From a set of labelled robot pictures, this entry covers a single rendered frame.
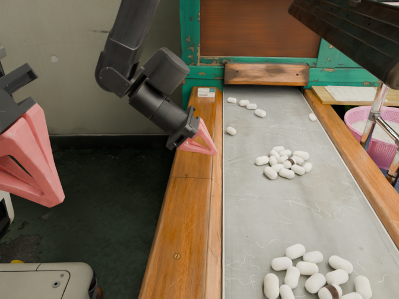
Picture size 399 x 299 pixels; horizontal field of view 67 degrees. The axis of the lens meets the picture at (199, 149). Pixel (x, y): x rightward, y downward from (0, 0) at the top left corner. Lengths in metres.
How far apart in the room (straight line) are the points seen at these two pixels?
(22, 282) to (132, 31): 0.91
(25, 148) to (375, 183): 0.66
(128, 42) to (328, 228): 0.49
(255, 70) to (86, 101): 1.37
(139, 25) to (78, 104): 1.70
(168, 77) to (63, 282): 0.81
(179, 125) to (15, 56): 1.78
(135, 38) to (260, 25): 0.66
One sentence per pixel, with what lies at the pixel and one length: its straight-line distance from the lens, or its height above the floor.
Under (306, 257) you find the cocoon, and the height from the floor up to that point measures 0.76.
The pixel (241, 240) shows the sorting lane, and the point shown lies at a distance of 0.56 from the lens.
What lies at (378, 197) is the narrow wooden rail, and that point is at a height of 0.76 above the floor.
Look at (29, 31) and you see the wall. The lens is 2.18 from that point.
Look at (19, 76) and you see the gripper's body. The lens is 0.26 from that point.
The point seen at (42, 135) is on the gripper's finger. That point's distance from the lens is 0.25.
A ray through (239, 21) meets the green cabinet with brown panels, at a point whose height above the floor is 0.99.
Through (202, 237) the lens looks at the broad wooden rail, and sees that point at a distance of 0.53.
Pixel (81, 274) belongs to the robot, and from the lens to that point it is 1.16.
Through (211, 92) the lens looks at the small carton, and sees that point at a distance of 1.06.
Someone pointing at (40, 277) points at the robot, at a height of 0.28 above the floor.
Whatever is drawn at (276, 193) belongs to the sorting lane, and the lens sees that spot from 0.67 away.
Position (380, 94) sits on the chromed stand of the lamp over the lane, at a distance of 0.84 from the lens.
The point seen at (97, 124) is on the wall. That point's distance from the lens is 2.25.
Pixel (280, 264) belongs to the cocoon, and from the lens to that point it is 0.52.
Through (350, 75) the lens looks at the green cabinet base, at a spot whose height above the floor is 0.82.
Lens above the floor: 1.16
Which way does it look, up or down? 31 degrees down
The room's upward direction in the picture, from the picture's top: straight up
